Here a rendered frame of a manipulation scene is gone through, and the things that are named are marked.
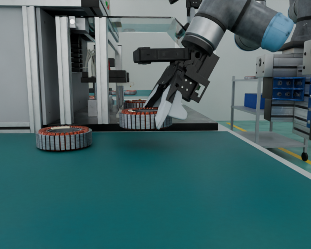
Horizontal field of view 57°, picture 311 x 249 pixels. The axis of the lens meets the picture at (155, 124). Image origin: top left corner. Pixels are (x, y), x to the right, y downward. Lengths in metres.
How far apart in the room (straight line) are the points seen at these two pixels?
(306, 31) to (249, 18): 0.69
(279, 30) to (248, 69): 6.09
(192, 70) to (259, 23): 0.16
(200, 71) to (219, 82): 5.92
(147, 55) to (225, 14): 0.18
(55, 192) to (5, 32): 0.56
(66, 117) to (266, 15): 0.55
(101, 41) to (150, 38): 5.58
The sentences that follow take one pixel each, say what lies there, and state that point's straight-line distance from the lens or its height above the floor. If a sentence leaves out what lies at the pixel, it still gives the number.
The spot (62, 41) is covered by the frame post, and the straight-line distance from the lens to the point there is 0.82.
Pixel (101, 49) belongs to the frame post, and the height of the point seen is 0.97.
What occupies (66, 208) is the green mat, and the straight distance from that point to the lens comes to 0.34.
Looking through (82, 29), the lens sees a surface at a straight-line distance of 0.87.
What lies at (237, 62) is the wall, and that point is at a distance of 6.66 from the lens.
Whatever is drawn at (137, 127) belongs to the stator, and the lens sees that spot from 0.56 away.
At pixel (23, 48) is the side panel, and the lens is 0.84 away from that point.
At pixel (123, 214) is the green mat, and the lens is 0.31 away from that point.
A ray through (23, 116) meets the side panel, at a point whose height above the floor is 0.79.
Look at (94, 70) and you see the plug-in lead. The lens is 0.98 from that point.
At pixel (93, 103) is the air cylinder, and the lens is 0.96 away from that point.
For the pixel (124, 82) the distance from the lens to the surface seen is 0.96.
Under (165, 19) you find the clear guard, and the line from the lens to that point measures 0.87.
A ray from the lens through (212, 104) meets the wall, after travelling 6.53.
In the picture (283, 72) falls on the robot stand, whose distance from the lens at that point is 1.26.
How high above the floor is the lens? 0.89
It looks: 9 degrees down
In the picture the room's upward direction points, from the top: straight up
